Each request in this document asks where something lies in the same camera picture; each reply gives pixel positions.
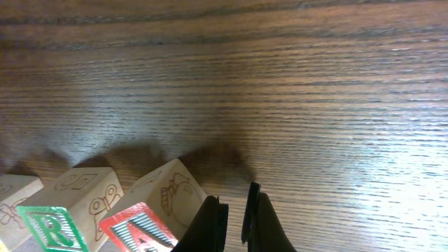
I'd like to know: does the green R letter block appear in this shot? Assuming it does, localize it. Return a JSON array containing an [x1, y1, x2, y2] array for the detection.
[[17, 167, 124, 252]]

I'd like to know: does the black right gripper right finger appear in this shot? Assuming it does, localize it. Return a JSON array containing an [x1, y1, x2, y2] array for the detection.
[[241, 182, 296, 252]]

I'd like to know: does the yellow C letter block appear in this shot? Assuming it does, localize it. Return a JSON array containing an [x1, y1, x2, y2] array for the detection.
[[1, 174, 43, 251]]

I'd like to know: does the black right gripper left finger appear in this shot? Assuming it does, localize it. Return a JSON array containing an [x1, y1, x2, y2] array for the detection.
[[171, 195, 229, 252]]

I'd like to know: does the red A letter block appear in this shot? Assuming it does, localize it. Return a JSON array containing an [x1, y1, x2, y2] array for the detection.
[[99, 159, 207, 251]]

